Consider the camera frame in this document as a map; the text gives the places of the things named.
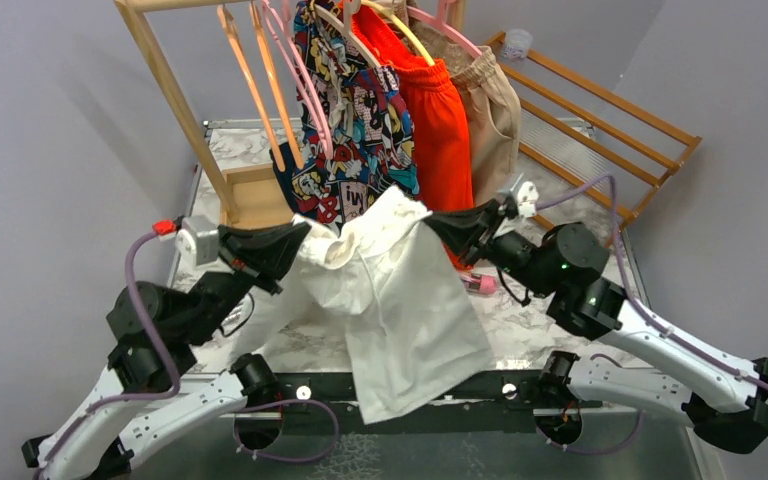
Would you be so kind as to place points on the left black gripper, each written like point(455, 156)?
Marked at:
point(266, 253)

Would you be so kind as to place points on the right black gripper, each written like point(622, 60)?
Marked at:
point(472, 231)

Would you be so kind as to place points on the white shorts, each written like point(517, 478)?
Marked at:
point(388, 282)

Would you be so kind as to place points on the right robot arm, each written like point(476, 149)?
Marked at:
point(722, 398)

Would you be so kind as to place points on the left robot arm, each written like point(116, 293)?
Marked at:
point(136, 407)

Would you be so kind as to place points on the orange shorts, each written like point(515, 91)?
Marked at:
point(441, 139)

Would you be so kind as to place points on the beige shorts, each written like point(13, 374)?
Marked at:
point(491, 104)

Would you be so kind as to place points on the pink empty hanger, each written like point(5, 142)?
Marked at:
point(279, 25)

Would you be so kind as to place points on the comic print shorts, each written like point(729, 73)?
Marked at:
point(357, 141)

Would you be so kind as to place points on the orange hanger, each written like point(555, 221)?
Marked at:
point(276, 90)
point(228, 25)

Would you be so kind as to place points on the yellow hanger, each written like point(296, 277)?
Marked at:
point(403, 28)

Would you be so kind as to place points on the pink hanger with beige shorts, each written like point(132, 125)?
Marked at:
point(450, 30)

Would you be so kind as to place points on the wooden hanger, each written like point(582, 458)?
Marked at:
point(343, 26)

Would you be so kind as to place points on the wooden clothes rack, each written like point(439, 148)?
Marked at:
point(448, 14)

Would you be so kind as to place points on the pink pen pack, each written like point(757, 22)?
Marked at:
point(479, 284)

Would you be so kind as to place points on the clear plastic cup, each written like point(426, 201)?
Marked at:
point(516, 44)

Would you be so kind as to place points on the wooden slatted rack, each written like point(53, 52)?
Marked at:
point(573, 130)

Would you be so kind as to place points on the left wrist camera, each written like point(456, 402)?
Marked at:
point(197, 241)

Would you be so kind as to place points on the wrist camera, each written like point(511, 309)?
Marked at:
point(517, 197)
point(197, 241)

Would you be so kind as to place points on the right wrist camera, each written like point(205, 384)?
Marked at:
point(517, 197)

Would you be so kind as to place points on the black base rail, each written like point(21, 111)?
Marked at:
point(507, 401)

